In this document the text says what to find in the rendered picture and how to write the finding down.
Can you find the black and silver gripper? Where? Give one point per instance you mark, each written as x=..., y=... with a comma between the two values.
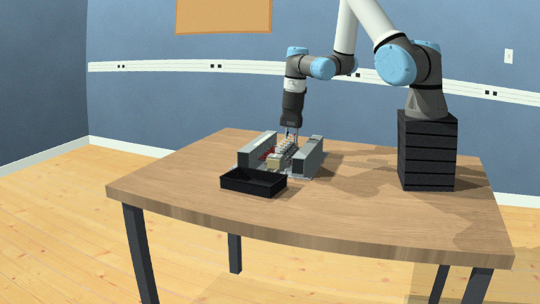
x=292, y=105

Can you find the grey panel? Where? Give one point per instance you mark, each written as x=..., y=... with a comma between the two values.
x=305, y=160

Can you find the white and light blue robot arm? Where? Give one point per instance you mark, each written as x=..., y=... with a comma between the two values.
x=413, y=63

